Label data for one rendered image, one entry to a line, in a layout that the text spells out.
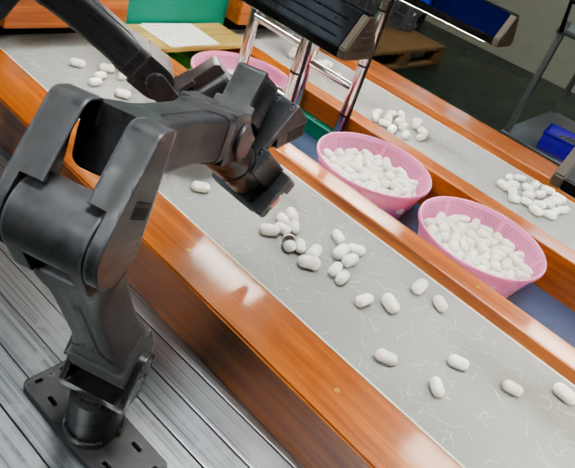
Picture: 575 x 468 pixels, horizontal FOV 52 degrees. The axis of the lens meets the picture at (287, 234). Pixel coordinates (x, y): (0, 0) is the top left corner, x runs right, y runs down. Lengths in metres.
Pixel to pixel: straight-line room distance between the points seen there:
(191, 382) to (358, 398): 0.23
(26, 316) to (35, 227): 0.46
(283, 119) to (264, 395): 0.35
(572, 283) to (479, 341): 0.39
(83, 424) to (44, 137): 0.37
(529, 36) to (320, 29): 5.57
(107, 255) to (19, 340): 0.45
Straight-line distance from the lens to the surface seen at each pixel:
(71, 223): 0.42
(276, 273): 0.92
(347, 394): 0.76
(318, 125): 1.52
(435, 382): 0.86
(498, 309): 1.04
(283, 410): 0.77
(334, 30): 0.95
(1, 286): 0.93
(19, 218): 0.44
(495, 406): 0.91
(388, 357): 0.85
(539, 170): 1.69
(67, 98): 0.45
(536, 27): 6.45
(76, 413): 0.71
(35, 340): 0.86
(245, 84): 0.70
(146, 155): 0.41
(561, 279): 1.34
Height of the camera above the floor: 1.31
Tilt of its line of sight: 34 degrees down
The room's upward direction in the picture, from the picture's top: 20 degrees clockwise
